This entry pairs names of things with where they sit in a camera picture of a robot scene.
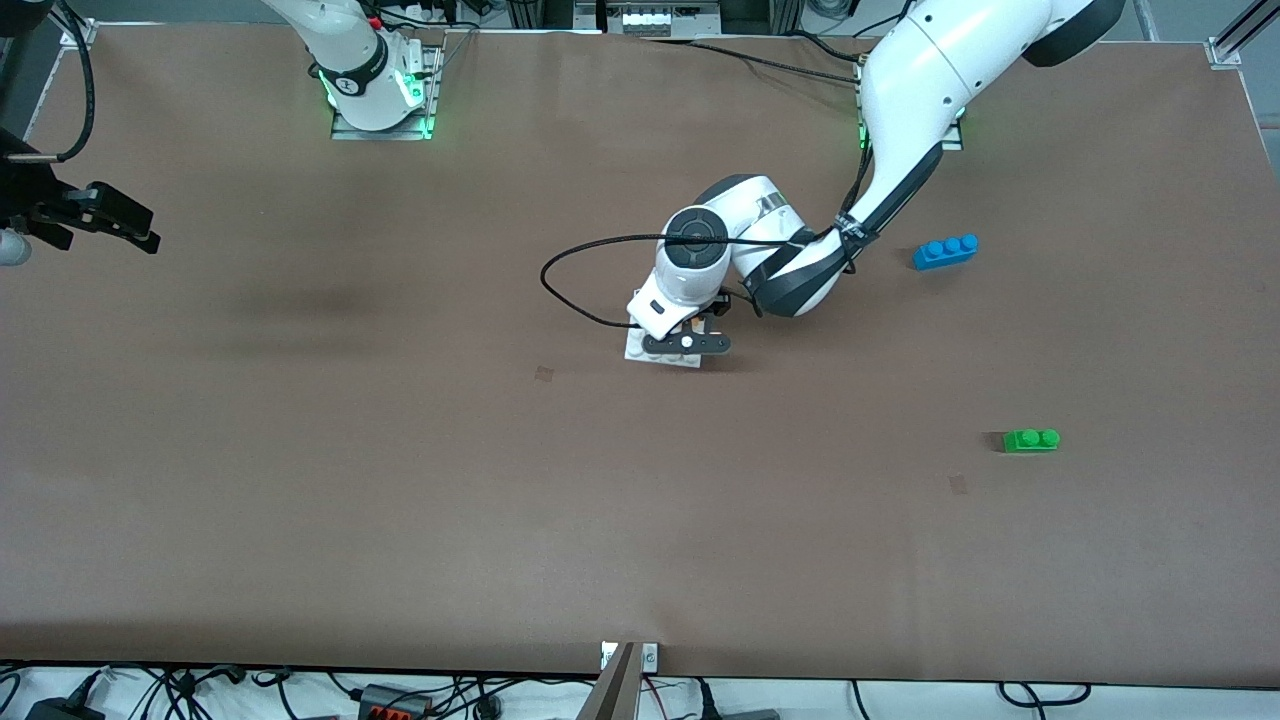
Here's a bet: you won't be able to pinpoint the white studded base plate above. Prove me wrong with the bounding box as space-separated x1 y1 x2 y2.
624 325 703 374

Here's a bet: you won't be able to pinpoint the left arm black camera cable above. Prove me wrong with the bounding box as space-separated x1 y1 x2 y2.
540 140 881 329

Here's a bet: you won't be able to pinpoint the black looped floor cable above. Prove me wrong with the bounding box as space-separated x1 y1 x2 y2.
998 682 1093 707

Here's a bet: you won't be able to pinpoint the aluminium frame extrusion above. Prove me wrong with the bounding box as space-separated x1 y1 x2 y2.
1215 0 1280 53

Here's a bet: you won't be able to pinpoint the blue three-stud block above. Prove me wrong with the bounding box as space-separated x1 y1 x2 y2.
912 234 980 272

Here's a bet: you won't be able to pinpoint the white power strip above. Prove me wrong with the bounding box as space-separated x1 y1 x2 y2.
620 3 723 37

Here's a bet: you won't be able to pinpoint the black orange power adapter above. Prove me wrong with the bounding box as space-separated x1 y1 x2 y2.
358 684 433 720

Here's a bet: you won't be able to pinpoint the black table cable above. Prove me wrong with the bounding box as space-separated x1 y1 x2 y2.
780 30 873 69
640 36 867 87

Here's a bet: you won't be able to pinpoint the grey aluminium post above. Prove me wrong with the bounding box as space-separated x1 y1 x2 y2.
578 642 641 720

